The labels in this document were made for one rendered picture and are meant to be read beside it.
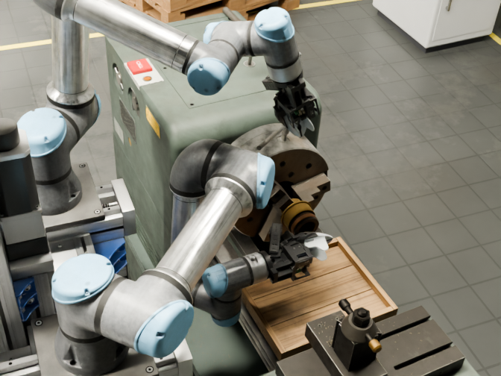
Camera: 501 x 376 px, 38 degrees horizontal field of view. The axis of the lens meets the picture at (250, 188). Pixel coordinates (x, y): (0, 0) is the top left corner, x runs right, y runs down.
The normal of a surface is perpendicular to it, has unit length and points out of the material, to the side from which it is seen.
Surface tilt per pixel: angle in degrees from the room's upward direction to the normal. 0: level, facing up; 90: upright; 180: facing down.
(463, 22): 90
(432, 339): 0
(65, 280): 8
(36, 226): 90
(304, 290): 0
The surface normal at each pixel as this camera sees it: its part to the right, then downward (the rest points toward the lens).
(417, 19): -0.90, 0.25
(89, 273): -0.07, -0.79
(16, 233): 0.36, 0.62
